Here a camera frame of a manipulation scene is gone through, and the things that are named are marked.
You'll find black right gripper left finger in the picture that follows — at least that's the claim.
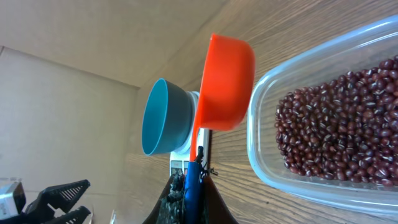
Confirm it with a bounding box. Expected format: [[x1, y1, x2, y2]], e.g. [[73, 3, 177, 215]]
[[143, 174, 185, 224]]

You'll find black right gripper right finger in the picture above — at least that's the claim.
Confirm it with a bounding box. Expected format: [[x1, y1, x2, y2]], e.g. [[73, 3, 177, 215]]
[[200, 176, 238, 224]]

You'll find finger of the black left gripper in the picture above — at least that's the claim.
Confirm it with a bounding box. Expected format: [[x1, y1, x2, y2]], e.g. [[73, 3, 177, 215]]
[[25, 179, 91, 215], [40, 206, 91, 224]]

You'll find red measuring scoop blue handle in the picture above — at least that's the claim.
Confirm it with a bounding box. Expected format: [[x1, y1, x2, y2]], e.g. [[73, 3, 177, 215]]
[[183, 34, 255, 223]]

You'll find white digital kitchen scale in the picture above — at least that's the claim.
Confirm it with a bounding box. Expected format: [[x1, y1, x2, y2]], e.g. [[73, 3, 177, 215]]
[[169, 90, 211, 178]]

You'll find blue metal bowl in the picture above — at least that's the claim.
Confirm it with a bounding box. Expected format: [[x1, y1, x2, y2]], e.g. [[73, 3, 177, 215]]
[[141, 78, 193, 156]]

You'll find clear plastic container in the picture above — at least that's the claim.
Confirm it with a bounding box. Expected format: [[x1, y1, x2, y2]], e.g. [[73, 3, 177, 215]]
[[247, 16, 397, 216]]

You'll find pile of red beans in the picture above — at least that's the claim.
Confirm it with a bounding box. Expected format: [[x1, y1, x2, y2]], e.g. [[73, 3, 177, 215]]
[[274, 58, 397, 187]]

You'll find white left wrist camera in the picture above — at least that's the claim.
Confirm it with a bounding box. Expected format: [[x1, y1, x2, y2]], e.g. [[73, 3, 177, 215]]
[[1, 181, 26, 220]]

